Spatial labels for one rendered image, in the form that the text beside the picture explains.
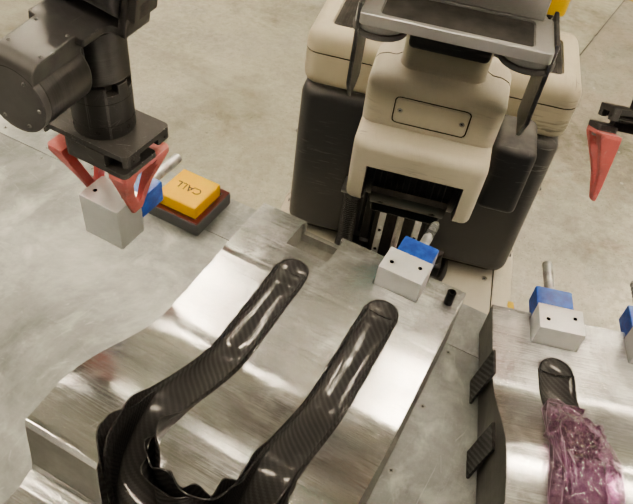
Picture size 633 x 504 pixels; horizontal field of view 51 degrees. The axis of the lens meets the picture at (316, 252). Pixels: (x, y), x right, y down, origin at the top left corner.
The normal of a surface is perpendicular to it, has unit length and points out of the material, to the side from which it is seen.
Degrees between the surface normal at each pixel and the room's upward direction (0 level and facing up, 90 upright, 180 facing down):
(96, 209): 92
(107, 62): 91
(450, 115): 98
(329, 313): 1
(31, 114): 91
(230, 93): 0
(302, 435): 27
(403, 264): 0
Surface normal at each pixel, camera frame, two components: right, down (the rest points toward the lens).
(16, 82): -0.40, 0.64
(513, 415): 0.18, -0.94
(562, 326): 0.11, -0.70
